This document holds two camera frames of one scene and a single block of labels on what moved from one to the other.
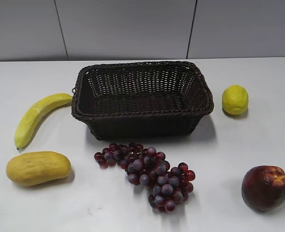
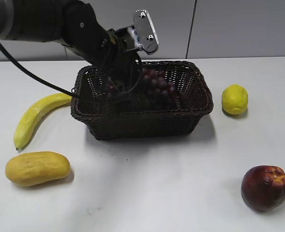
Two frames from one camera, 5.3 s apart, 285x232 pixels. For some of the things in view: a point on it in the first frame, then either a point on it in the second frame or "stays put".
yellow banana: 30,119 stays put
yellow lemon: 234,99 stays put
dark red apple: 264,188 stays put
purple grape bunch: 148,167 -> 157,90
